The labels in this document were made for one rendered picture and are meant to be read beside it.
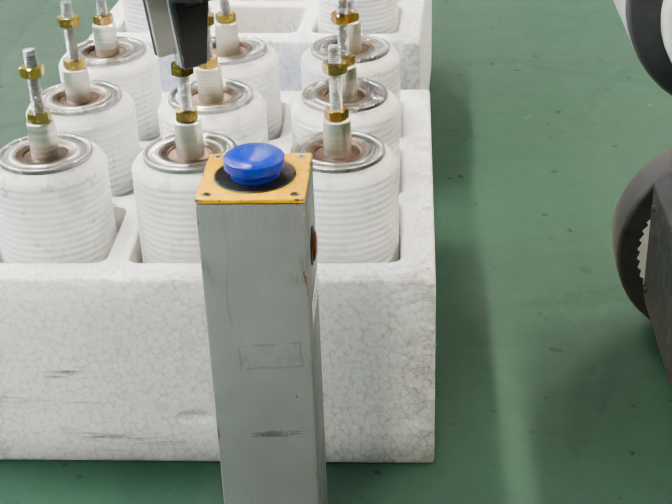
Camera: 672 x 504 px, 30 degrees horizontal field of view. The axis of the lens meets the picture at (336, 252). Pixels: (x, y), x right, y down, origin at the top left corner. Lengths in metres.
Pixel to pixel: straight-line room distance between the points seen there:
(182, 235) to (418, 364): 0.21
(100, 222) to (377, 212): 0.23
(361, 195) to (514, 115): 0.77
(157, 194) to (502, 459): 0.36
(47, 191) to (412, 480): 0.37
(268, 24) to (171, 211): 0.64
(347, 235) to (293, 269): 0.17
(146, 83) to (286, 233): 0.46
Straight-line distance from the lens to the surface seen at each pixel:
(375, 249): 0.99
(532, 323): 1.25
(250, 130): 1.10
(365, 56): 1.19
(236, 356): 0.85
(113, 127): 1.11
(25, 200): 1.01
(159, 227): 1.00
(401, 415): 1.03
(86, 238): 1.03
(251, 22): 1.60
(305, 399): 0.87
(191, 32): 0.95
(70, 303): 1.01
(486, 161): 1.58
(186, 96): 0.99
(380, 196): 0.98
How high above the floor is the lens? 0.67
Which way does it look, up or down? 29 degrees down
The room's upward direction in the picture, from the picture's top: 2 degrees counter-clockwise
